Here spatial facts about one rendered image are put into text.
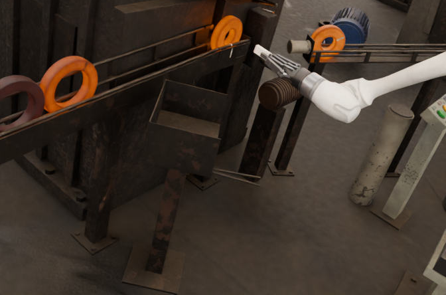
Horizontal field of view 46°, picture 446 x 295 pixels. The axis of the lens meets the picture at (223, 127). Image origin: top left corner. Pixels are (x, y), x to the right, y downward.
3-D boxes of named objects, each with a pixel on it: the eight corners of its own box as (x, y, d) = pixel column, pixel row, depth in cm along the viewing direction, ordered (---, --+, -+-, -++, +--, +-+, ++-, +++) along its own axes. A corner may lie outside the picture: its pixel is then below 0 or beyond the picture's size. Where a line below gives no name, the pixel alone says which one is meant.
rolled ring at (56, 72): (40, 76, 141) (33, 70, 142) (48, 127, 153) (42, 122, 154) (96, 50, 152) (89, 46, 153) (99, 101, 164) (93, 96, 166)
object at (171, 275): (116, 294, 182) (148, 121, 144) (133, 240, 204) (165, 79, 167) (174, 307, 183) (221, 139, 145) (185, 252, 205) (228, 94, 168)
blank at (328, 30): (313, 61, 237) (316, 65, 235) (304, 32, 228) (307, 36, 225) (346, 48, 237) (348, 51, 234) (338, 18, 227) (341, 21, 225)
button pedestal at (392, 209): (366, 213, 253) (421, 104, 221) (386, 194, 270) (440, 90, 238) (396, 232, 246) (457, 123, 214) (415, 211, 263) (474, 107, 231)
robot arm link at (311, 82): (320, 98, 190) (307, 89, 193) (330, 76, 185) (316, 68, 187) (307, 104, 184) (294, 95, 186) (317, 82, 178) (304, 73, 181)
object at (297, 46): (285, 50, 231) (288, 37, 228) (304, 50, 234) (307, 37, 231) (290, 56, 227) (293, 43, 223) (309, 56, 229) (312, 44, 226)
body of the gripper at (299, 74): (296, 93, 186) (275, 79, 189) (308, 88, 192) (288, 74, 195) (304, 76, 181) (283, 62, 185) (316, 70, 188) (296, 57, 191)
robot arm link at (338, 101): (305, 105, 182) (320, 101, 193) (342, 130, 176) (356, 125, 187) (320, 78, 178) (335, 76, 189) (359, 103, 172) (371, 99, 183)
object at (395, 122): (343, 195, 261) (384, 107, 233) (354, 187, 269) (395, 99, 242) (364, 209, 255) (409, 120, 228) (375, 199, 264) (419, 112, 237)
